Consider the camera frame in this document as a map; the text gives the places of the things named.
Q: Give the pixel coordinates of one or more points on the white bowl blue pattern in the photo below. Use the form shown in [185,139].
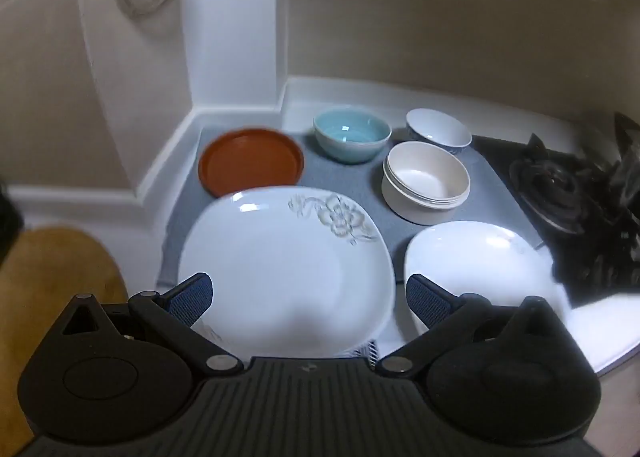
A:
[439,129]

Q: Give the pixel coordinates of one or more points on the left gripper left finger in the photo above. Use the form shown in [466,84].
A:
[170,317]

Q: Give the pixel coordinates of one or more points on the light blue ceramic bowl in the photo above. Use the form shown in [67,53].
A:
[351,136]

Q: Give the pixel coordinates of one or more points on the cream bowls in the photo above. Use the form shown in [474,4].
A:
[423,183]

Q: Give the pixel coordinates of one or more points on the grey dish mat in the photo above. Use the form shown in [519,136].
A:
[489,201]

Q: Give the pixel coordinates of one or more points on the large white floral plate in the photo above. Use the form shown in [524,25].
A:
[296,272]

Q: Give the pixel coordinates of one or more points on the wooden cutting board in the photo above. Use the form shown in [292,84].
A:
[43,270]

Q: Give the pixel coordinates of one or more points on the black gas stove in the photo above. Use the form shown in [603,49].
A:
[586,212]

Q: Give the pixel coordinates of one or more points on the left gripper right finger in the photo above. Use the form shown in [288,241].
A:
[450,321]

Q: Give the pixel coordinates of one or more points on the brown round plate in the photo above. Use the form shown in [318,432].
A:
[243,159]

